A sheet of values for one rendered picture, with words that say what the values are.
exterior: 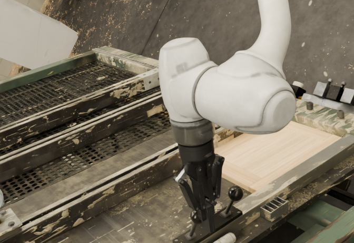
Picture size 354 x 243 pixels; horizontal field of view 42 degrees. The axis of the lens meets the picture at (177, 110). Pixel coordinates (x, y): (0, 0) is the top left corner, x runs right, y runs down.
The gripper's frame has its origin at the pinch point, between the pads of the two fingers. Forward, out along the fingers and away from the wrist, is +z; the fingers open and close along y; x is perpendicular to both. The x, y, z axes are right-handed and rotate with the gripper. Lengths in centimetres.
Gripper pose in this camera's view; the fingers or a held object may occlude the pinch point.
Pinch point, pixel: (207, 216)
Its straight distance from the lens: 107.0
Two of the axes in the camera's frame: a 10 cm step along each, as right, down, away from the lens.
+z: 1.5, 9.0, 4.0
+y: 7.9, -3.5, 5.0
